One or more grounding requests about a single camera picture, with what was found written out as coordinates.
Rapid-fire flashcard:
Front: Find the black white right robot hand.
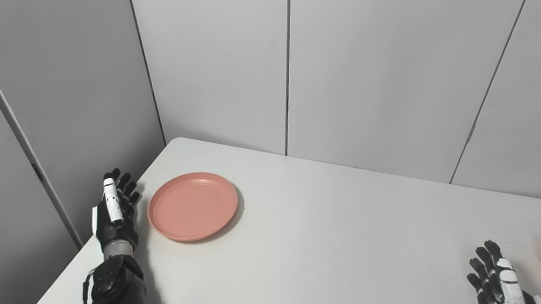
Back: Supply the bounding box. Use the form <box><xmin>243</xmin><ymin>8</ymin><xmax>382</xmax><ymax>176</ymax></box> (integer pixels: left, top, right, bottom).
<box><xmin>464</xmin><ymin>236</ymin><xmax>541</xmax><ymax>304</ymax></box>

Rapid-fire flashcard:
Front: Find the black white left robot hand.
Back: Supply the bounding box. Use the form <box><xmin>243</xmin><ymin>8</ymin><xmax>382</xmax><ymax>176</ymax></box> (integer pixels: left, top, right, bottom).
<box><xmin>88</xmin><ymin>167</ymin><xmax>145</xmax><ymax>253</ymax></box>

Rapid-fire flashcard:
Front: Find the pink round plate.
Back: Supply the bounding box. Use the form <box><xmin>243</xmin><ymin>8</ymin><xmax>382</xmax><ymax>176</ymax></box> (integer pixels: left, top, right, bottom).
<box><xmin>145</xmin><ymin>169</ymin><xmax>241</xmax><ymax>245</ymax></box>

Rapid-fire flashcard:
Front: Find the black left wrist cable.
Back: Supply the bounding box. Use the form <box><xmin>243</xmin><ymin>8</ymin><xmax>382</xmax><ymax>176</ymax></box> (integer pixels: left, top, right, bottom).
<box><xmin>81</xmin><ymin>268</ymin><xmax>98</xmax><ymax>304</ymax></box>

